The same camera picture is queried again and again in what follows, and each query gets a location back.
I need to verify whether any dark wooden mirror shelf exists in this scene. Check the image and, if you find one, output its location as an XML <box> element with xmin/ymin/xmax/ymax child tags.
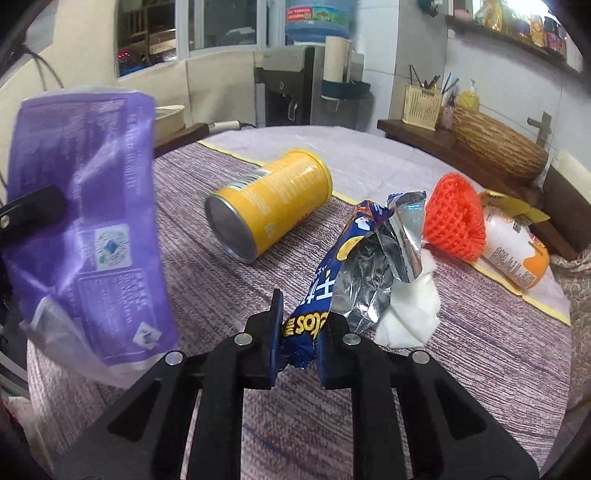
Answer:
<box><xmin>445</xmin><ymin>14</ymin><xmax>587</xmax><ymax>75</ymax></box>

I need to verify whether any white orange snack packet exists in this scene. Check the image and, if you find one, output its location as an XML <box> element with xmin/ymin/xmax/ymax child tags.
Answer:
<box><xmin>480</xmin><ymin>205</ymin><xmax>551</xmax><ymax>291</ymax></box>

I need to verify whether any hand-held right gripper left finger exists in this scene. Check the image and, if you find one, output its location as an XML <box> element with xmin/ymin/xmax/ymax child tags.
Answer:
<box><xmin>53</xmin><ymin>288</ymin><xmax>284</xmax><ymax>480</ymax></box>

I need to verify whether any orange foam fruit net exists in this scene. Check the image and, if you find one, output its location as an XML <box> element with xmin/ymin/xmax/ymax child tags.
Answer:
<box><xmin>422</xmin><ymin>173</ymin><xmax>487</xmax><ymax>264</ymax></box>

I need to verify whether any blue foil snack packet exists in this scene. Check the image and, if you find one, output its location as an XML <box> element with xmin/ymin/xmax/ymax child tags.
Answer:
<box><xmin>277</xmin><ymin>191</ymin><xmax>428</xmax><ymax>370</ymax></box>

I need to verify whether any sliding window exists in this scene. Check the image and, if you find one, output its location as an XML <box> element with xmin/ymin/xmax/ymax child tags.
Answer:
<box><xmin>115</xmin><ymin>0</ymin><xmax>289</xmax><ymax>79</ymax></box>

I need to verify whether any white paper roll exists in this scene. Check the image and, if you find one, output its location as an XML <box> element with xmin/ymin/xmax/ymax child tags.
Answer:
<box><xmin>323</xmin><ymin>36</ymin><xmax>352</xmax><ymax>84</ymax></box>

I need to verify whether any cream utensil holder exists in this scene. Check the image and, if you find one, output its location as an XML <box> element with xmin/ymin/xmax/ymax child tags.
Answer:
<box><xmin>403</xmin><ymin>83</ymin><xmax>444</xmax><ymax>131</ymax></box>

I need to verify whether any brass faucet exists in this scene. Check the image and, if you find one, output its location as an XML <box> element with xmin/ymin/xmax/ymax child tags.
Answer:
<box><xmin>527</xmin><ymin>112</ymin><xmax>553</xmax><ymax>148</ymax></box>

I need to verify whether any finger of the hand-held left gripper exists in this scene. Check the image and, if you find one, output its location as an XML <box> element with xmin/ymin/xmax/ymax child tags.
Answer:
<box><xmin>0</xmin><ymin>185</ymin><xmax>65</xmax><ymax>250</ymax></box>

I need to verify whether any yellow cylindrical snack can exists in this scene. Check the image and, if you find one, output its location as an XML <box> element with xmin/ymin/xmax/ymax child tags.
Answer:
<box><xmin>204</xmin><ymin>148</ymin><xmax>334</xmax><ymax>265</ymax></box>

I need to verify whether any dark green roll holder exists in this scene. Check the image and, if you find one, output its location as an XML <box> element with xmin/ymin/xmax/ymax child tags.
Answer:
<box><xmin>321</xmin><ymin>79</ymin><xmax>372</xmax><ymax>101</ymax></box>

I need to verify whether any dark wooden counter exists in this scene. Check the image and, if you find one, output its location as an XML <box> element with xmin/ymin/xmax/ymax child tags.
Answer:
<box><xmin>378</xmin><ymin>119</ymin><xmax>578</xmax><ymax>261</ymax></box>

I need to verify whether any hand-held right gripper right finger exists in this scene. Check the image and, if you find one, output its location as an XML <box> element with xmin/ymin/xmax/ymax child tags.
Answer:
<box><xmin>318</xmin><ymin>318</ymin><xmax>539</xmax><ymax>480</ymax></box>

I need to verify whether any dark sauce bottle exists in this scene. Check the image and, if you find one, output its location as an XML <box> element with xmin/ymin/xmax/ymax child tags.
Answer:
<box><xmin>544</xmin><ymin>16</ymin><xmax>566</xmax><ymax>51</ymax></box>

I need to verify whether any yellow seasoning pouch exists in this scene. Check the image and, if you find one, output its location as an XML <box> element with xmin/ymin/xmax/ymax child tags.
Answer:
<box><xmin>475</xmin><ymin>0</ymin><xmax>504</xmax><ymax>32</ymax></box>

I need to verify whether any white crumpled tissue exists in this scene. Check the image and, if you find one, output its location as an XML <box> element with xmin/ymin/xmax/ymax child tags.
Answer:
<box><xmin>374</xmin><ymin>251</ymin><xmax>439</xmax><ymax>349</ymax></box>

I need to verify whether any purple striped tablecloth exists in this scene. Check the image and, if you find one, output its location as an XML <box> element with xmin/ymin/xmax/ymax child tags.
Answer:
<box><xmin>25</xmin><ymin>127</ymin><xmax>573</xmax><ymax>480</ymax></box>

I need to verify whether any cream round container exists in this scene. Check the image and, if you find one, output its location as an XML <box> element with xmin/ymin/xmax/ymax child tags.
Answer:
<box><xmin>154</xmin><ymin>105</ymin><xmax>186</xmax><ymax>144</ymax></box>

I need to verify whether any yellow soap bottle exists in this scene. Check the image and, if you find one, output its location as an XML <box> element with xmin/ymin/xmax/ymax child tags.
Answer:
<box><xmin>457</xmin><ymin>78</ymin><xmax>481</xmax><ymax>114</ymax></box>

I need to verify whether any wicker basket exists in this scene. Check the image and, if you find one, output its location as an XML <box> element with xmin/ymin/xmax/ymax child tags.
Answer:
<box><xmin>452</xmin><ymin>107</ymin><xmax>550</xmax><ymax>182</ymax></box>

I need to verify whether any black cable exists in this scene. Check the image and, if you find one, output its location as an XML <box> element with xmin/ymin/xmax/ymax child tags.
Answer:
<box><xmin>0</xmin><ymin>14</ymin><xmax>65</xmax><ymax>93</ymax></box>

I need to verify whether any grey water dispenser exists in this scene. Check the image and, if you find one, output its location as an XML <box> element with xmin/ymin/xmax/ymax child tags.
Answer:
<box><xmin>253</xmin><ymin>45</ymin><xmax>326</xmax><ymax>127</ymax></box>

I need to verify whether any brown appliance with white lid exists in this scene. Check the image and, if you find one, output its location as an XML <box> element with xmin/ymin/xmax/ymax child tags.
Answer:
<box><xmin>540</xmin><ymin>150</ymin><xmax>591</xmax><ymax>259</ymax></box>

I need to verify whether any dark wooden board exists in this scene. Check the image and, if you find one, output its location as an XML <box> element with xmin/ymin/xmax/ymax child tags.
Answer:
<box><xmin>154</xmin><ymin>122</ymin><xmax>215</xmax><ymax>160</ymax></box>

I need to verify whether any purple plastic bag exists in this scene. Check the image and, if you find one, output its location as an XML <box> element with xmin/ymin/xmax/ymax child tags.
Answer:
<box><xmin>8</xmin><ymin>90</ymin><xmax>181</xmax><ymax>388</ymax></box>

